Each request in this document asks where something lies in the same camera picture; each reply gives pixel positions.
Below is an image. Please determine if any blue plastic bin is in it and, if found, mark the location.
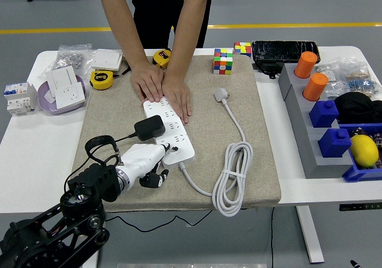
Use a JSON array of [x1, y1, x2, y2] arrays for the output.
[[337, 121, 382, 183]]

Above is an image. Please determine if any black table control panel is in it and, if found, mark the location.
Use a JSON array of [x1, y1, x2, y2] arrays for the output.
[[338, 203, 382, 212]]

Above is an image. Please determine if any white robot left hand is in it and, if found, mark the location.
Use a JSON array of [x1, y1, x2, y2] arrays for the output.
[[119, 141, 180, 189]]

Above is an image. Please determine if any yellow tape measure with strap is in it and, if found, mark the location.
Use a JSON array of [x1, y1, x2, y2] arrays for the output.
[[89, 59, 132, 90]]

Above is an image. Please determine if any clear bag of small parts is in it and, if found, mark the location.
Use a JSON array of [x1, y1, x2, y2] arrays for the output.
[[315, 63, 350, 100]]

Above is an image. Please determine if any white power strip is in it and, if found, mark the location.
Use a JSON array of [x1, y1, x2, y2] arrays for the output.
[[142, 97, 196, 170]]

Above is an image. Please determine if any black device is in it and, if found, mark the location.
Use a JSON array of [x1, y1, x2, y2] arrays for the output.
[[253, 60, 286, 79]]

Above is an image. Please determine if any clear bag of screws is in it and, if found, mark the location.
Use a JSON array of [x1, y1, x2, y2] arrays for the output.
[[37, 43, 94, 79]]

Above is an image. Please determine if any white circuit breaker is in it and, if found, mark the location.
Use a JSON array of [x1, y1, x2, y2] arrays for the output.
[[3, 82, 38, 116]]

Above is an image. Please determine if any blue block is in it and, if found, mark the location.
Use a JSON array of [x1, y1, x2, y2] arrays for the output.
[[309, 100, 340, 128], [318, 127, 352, 159]]

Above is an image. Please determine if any black wrapped tray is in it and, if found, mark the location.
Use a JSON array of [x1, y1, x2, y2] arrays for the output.
[[251, 40, 322, 64]]

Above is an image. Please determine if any person's left hand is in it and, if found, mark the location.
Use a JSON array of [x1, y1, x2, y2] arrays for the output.
[[162, 74, 192, 125]]

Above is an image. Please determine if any purple bowl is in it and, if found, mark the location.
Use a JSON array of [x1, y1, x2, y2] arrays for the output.
[[37, 74, 89, 116]]

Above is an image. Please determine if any grey block holder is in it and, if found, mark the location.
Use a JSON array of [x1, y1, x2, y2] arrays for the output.
[[278, 62, 355, 179]]

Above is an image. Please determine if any clear bag of resistors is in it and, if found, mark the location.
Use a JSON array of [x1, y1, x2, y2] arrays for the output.
[[340, 59, 382, 99]]

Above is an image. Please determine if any white switch panel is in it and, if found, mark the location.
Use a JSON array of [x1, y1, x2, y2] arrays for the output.
[[90, 48, 124, 72]]

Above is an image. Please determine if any orange cylinder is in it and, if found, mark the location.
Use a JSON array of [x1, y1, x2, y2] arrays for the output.
[[303, 72, 329, 102], [294, 51, 319, 79]]

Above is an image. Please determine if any person's right hand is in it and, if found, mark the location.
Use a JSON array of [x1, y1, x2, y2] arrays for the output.
[[130, 61, 165, 103]]

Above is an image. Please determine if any yellow lemon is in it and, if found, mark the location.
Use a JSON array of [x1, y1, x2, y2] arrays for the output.
[[349, 134, 380, 169]]

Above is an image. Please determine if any small colourful puzzle cube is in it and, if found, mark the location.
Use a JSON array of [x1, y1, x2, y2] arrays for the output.
[[233, 41, 252, 58]]

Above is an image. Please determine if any black cloth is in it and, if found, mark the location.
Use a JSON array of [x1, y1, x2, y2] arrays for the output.
[[334, 91, 382, 125]]

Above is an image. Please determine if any grey-brown mat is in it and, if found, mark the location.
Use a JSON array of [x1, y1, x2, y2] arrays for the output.
[[71, 53, 283, 214]]

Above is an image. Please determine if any black plug adapter with cord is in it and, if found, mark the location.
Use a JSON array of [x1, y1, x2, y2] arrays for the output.
[[114, 115, 167, 143]]

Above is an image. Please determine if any black hanging cable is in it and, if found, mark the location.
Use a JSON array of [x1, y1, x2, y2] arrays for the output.
[[270, 207, 275, 268]]

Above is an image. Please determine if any person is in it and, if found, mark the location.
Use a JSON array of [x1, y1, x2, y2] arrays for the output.
[[128, 0, 215, 50]]

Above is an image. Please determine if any large colourful puzzle cube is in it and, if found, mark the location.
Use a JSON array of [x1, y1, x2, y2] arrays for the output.
[[212, 47, 234, 75]]

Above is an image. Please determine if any black cable under table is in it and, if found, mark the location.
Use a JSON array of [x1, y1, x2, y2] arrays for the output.
[[104, 210, 215, 233]]

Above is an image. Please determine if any white wall socket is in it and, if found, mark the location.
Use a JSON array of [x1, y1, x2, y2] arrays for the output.
[[54, 82, 87, 110]]

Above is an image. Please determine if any white power cord with plug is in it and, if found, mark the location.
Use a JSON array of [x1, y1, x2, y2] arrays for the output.
[[178, 88, 254, 218]]

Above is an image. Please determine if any white table leg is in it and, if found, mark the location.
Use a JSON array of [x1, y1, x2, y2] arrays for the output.
[[295, 205, 325, 264]]

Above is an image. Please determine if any white switch plate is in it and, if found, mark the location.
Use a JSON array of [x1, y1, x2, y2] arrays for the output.
[[44, 65, 79, 98]]

